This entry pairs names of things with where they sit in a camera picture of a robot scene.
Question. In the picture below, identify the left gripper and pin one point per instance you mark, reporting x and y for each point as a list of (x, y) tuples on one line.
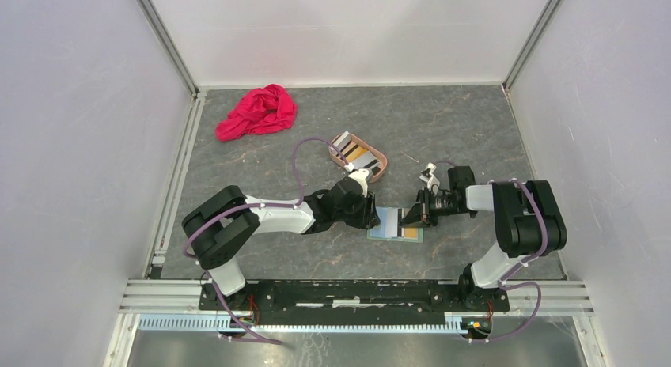
[(368, 217)]

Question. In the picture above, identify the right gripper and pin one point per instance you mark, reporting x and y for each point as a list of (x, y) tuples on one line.
[(420, 214)]

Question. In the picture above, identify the gold card black stripe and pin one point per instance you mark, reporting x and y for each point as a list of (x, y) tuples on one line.
[(411, 234)]

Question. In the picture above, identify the silver card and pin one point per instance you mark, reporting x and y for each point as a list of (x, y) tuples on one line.
[(396, 229)]

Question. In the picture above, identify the green card holder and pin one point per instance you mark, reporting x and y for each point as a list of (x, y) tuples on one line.
[(379, 232)]

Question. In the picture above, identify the pink oval tray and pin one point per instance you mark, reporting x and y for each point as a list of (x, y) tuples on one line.
[(374, 160)]

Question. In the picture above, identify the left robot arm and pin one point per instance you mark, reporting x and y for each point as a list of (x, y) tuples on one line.
[(220, 227)]

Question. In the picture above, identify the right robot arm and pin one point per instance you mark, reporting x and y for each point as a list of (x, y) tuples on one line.
[(528, 222)]

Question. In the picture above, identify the gold striped card in tray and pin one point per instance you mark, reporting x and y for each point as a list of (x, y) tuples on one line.
[(354, 152)]

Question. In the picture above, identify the stack of silver cards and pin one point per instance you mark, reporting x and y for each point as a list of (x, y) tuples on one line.
[(341, 143)]

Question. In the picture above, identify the red crumpled cloth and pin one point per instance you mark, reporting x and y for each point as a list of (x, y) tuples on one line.
[(261, 111)]

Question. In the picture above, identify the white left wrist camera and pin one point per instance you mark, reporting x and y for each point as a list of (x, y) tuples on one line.
[(360, 175)]

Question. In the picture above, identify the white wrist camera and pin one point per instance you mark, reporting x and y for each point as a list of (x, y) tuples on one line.
[(360, 175), (429, 178)]

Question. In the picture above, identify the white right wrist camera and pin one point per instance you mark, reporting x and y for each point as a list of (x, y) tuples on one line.
[(429, 178)]

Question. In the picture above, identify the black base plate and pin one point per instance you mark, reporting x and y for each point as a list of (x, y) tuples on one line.
[(363, 302)]

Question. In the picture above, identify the white slotted cable duct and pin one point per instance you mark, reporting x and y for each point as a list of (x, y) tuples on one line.
[(223, 323)]

